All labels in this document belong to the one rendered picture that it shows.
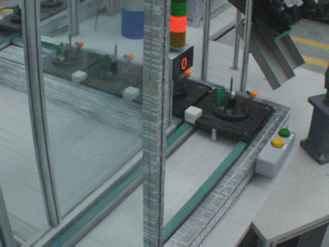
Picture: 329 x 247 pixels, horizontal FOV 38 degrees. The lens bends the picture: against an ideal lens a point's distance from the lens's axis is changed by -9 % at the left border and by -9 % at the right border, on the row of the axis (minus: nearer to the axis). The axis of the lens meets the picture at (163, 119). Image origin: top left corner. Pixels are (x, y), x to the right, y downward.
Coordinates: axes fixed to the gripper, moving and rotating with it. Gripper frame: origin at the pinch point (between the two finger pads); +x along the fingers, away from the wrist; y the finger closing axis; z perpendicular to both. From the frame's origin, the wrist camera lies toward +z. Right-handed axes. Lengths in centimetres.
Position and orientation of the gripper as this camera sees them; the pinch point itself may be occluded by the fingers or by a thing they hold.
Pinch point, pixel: (294, 9)
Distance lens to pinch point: 206.0
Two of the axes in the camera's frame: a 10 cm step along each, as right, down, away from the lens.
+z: -1.2, -9.3, -3.5
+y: -7.1, 3.3, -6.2
